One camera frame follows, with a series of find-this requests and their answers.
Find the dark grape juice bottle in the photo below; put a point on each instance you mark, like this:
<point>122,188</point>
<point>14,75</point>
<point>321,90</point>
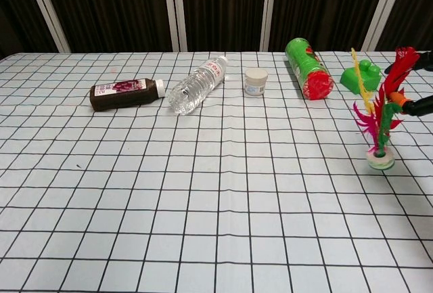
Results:
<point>118,95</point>

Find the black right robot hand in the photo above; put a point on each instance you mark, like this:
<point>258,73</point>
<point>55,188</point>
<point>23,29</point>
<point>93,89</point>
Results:
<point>419,106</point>

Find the small white jar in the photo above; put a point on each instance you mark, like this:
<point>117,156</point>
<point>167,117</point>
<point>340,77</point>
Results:
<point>255,83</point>

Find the white screen frame post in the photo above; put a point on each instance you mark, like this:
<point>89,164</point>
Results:
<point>382,8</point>
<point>270,8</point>
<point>176,8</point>
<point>47,8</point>

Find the colourful feather shuttlecock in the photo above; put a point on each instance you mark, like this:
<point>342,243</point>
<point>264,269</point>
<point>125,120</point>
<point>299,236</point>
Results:
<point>381,162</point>

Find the green chips can red lid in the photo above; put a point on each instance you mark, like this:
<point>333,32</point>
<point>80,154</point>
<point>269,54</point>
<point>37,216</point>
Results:
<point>306,68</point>

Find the dark pleated screen panel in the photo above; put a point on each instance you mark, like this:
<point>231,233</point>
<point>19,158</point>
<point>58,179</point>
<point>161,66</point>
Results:
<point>17,12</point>
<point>412,8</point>
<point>223,8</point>
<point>328,2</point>
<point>111,8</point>

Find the white black grid tablecloth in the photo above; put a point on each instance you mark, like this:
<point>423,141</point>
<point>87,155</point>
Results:
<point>169,188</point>

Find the green toy building block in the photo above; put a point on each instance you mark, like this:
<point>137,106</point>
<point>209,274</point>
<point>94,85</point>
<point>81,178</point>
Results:
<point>370,78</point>

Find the clear plastic water bottle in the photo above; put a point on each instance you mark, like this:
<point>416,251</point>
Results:
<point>193,86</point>

